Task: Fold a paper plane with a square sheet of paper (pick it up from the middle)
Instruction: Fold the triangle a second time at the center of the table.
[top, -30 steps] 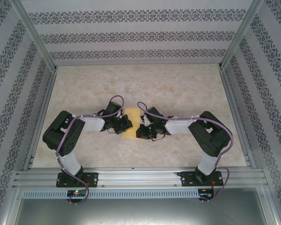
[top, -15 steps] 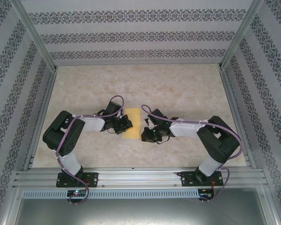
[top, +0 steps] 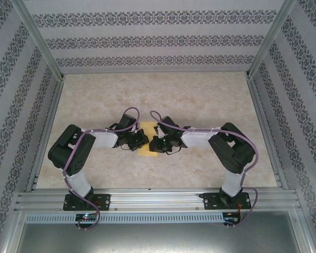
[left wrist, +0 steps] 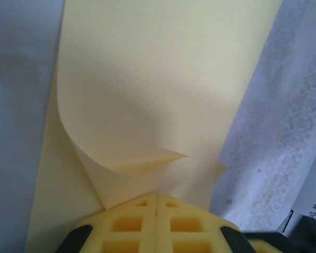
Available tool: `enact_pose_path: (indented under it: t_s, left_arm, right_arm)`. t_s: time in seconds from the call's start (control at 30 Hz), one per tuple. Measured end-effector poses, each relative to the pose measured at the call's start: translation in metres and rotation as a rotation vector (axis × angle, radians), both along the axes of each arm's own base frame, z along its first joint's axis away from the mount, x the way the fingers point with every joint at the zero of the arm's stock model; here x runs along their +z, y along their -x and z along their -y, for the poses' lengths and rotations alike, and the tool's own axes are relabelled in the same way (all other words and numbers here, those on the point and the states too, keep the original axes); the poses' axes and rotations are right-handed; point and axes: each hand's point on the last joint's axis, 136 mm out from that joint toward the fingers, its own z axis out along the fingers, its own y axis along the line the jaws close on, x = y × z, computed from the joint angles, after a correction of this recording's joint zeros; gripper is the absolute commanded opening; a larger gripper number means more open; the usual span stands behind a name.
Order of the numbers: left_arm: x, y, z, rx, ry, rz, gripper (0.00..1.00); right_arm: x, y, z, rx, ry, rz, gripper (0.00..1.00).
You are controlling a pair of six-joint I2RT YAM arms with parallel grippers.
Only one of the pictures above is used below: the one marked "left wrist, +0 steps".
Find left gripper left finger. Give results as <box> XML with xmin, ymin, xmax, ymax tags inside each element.
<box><xmin>56</xmin><ymin>191</ymin><xmax>157</xmax><ymax>253</ymax></box>

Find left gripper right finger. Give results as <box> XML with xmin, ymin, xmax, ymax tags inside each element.
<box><xmin>156</xmin><ymin>192</ymin><xmax>254</xmax><ymax>253</ymax></box>

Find yellow square paper sheet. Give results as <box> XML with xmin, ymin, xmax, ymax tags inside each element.
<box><xmin>25</xmin><ymin>0</ymin><xmax>283</xmax><ymax>253</ymax></box>

